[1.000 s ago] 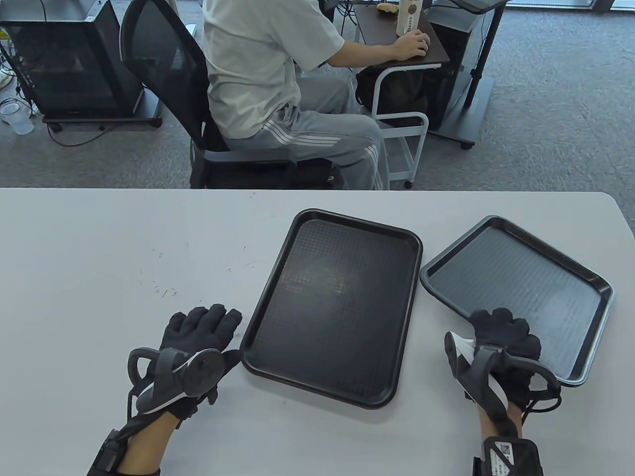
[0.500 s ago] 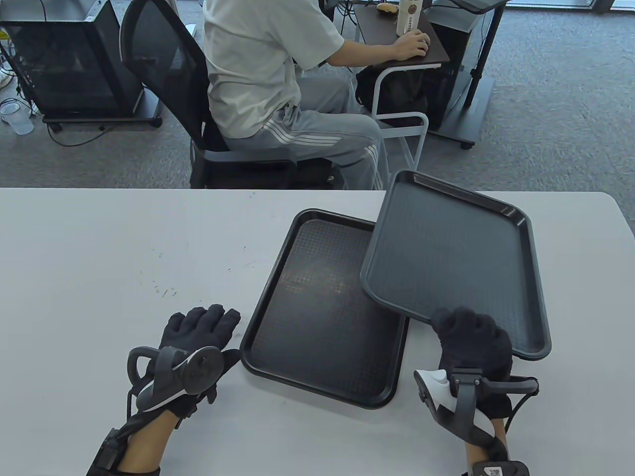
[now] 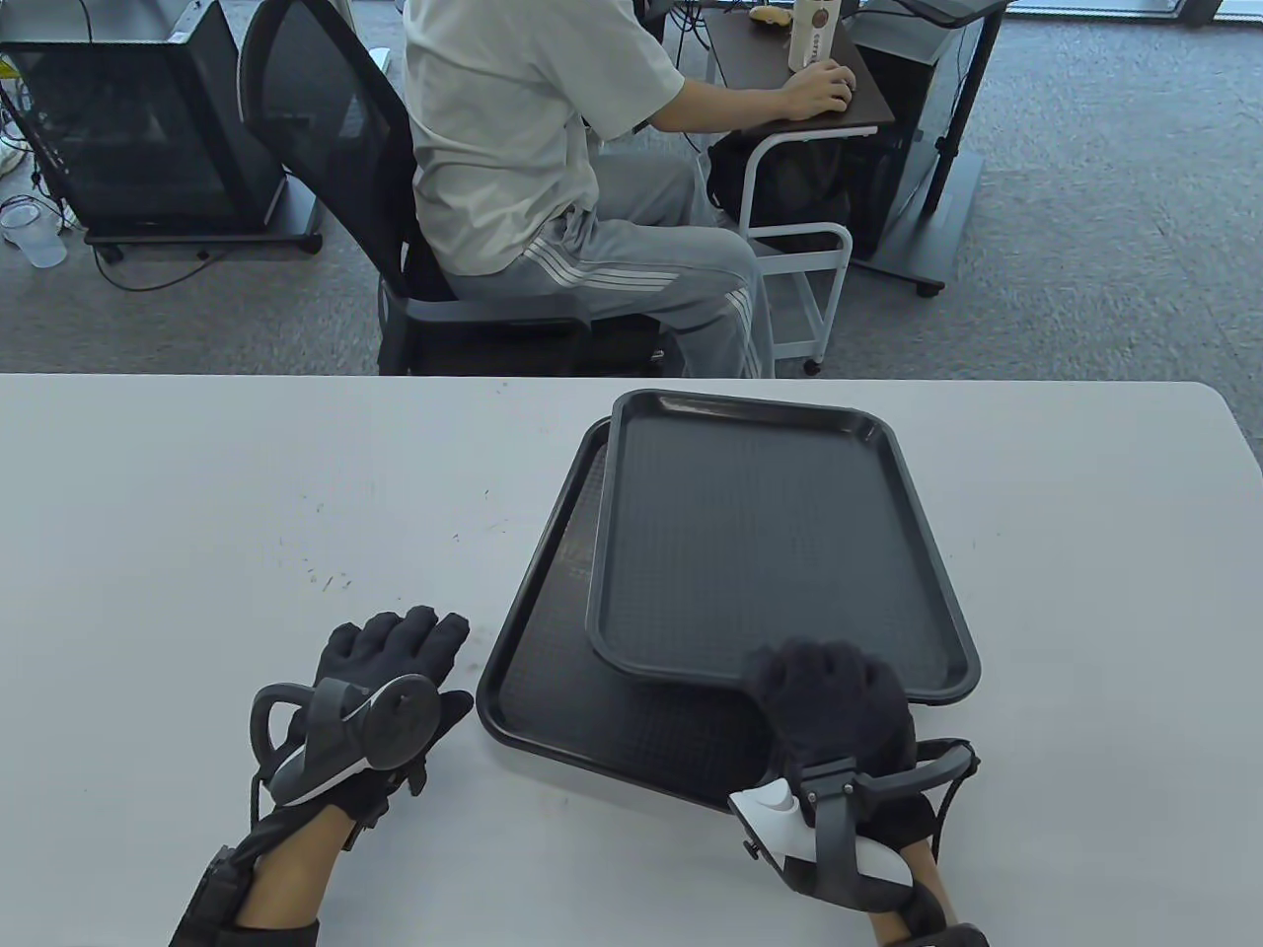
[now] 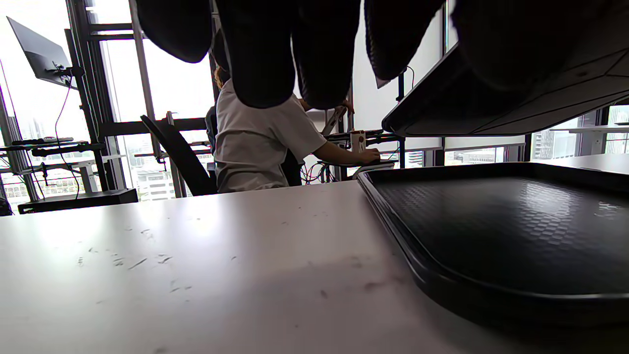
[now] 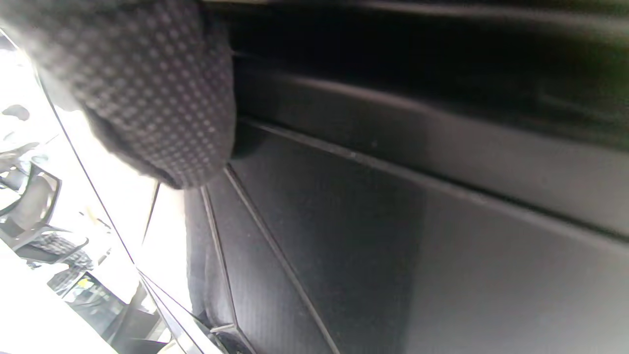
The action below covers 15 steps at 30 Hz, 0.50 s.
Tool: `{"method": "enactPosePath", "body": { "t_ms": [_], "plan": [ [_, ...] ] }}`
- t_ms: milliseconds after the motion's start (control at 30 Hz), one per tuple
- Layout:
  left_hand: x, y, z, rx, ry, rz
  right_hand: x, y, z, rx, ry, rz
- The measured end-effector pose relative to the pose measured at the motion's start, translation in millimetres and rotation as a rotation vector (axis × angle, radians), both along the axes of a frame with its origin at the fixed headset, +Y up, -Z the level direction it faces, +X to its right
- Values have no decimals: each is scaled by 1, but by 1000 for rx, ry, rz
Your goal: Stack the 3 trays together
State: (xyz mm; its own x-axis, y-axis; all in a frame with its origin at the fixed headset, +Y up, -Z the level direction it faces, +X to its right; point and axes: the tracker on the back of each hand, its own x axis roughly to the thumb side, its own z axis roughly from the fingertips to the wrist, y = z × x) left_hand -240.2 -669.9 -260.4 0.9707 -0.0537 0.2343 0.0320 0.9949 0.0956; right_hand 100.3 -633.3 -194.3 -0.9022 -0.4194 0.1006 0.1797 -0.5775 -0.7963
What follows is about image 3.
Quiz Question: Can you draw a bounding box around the person's right hand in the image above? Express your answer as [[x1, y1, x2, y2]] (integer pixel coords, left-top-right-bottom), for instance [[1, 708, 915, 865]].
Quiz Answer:
[[740, 639, 940, 861]]

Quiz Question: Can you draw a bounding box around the person's left hand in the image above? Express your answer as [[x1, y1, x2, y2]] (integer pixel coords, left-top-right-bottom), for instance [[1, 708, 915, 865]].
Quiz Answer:
[[259, 606, 476, 851]]

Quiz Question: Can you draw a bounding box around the black plastic serving tray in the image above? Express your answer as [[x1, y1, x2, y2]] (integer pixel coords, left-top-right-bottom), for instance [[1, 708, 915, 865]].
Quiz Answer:
[[586, 389, 984, 705], [475, 415, 795, 816]]

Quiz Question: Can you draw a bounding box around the person's left forearm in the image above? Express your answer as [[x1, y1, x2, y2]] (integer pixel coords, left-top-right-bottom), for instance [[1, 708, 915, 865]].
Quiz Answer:
[[235, 804, 346, 933]]

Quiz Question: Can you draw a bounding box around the person's right forearm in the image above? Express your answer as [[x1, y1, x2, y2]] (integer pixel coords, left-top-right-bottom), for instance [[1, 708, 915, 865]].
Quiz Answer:
[[866, 856, 953, 940]]

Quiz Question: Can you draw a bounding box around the grey white left hand controller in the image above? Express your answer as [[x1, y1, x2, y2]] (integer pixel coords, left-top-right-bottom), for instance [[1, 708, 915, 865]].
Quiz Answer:
[[249, 674, 441, 806]]

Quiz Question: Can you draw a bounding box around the grey white hand controller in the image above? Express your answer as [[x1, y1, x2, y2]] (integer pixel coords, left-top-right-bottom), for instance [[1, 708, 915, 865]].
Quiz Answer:
[[727, 738, 984, 910], [249, 674, 441, 806]]

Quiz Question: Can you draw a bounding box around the grey white right hand controller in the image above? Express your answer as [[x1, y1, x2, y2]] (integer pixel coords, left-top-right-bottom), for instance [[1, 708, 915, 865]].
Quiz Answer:
[[727, 738, 984, 910]]

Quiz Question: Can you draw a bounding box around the black bag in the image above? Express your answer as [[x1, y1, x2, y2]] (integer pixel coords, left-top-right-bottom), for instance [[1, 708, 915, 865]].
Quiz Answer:
[[705, 126, 907, 259]]

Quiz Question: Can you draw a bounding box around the grey rolling desk stand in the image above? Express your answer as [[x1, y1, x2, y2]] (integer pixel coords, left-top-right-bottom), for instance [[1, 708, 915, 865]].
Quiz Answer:
[[847, 0, 1005, 298]]

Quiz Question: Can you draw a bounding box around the clear plastic cup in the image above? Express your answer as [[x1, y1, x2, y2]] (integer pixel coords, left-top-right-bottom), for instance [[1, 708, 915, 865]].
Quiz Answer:
[[0, 200, 69, 270]]

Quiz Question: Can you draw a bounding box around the black mesh office chair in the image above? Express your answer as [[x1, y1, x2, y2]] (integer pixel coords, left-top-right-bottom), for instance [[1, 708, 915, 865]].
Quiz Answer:
[[239, 0, 684, 378]]

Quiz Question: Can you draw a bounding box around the black computer case on cart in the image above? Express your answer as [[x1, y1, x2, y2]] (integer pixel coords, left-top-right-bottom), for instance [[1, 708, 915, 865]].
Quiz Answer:
[[0, 0, 325, 255]]

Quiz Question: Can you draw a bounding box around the brown top white side table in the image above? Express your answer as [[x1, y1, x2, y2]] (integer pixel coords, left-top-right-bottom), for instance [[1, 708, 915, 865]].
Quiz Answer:
[[702, 7, 897, 377]]

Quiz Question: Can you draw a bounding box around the white paper coffee cup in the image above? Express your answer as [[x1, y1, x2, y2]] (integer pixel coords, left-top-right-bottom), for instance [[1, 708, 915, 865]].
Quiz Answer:
[[786, 0, 841, 73]]

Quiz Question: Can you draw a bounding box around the black left wrist strap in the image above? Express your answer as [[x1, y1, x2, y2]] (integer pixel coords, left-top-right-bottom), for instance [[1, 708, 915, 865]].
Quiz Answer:
[[168, 840, 323, 947]]

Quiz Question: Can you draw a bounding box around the black wrist strap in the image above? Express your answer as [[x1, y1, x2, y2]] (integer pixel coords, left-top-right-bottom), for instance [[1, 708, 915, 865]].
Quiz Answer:
[[888, 919, 990, 947], [168, 840, 323, 947]]

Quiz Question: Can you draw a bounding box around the black right wrist strap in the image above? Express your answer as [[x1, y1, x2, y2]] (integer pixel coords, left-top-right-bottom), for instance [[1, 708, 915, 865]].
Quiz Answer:
[[888, 919, 990, 947]]

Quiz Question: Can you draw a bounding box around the black floor cable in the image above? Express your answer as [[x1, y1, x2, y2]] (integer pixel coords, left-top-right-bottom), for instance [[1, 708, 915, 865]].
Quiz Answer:
[[94, 240, 216, 294]]

